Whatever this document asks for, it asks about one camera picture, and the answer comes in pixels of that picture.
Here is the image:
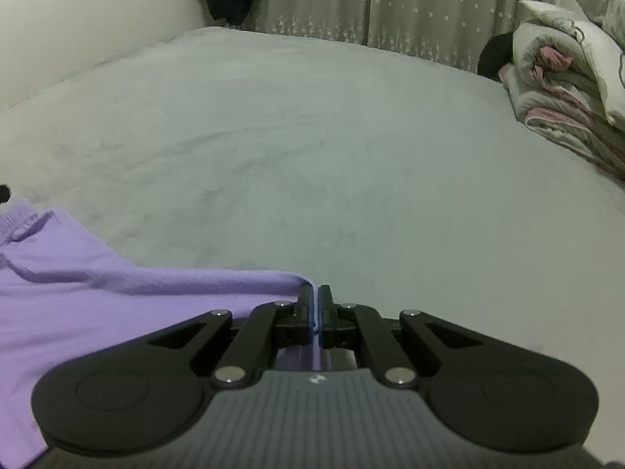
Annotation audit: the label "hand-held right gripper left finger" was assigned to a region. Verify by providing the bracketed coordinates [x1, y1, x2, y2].
[146, 284, 316, 390]

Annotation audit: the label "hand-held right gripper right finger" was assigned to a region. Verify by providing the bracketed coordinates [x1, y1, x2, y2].
[317, 284, 483, 392]

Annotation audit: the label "purple pants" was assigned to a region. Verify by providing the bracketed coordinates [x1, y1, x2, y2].
[0, 195, 323, 469]

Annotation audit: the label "black bundle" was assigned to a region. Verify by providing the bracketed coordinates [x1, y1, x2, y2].
[477, 33, 514, 80]

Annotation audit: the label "folded grey pink quilt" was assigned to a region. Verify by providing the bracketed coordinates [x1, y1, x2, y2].
[498, 14, 625, 183]

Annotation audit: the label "grey pink pillow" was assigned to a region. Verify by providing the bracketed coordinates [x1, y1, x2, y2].
[563, 0, 625, 55]

